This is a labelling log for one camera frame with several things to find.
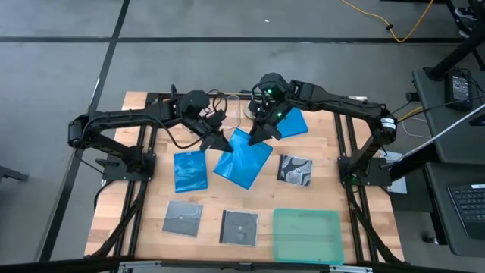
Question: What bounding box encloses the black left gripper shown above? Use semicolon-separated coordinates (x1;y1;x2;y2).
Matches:
189;109;234;153

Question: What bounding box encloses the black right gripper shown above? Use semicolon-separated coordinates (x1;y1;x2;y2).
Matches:
248;96;289;146

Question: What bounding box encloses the blue jewel case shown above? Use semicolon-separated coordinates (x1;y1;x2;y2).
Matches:
173;149;209;194
212;127;274;190
278;107;309;138

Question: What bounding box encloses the black white patterned jewel case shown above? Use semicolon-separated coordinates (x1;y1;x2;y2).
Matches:
277;153;314;187

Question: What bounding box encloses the clear jewel case black spine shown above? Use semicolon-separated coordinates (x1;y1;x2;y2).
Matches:
218;209;260;247

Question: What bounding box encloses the translucent teal plastic bin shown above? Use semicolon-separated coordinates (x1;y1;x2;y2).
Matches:
272;208;346;265

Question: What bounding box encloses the white paper sheet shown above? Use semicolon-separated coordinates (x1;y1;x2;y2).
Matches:
380;150;408;195

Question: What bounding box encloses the silver and black boom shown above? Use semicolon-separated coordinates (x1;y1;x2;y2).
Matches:
380;102;485;179

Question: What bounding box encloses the grey side desk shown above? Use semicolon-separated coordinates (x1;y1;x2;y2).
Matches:
411;67;485;165

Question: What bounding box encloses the black power adapter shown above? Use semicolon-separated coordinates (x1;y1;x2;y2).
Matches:
444;71;474;112

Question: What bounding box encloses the grey desk with keyboard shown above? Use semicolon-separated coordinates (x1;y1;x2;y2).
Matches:
423;162;485;259

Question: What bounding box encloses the black crossbar with silver extrusions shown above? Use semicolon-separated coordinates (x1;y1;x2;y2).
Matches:
0;256;485;273

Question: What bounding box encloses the black stand leg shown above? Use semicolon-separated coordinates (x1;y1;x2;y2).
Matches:
423;22;485;81

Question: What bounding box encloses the black chair leg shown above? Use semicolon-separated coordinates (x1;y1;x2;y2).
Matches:
0;165;30;184

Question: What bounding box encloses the black keyboard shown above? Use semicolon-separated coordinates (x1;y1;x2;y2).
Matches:
447;183;485;241

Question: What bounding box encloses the person's shoe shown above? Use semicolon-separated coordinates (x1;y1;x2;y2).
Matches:
453;5;479;39

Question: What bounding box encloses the short yellow cable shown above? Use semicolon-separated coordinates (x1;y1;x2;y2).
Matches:
397;105;424;123

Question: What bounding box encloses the long yellow floor cable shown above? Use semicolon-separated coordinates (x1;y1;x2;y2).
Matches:
339;0;435;43

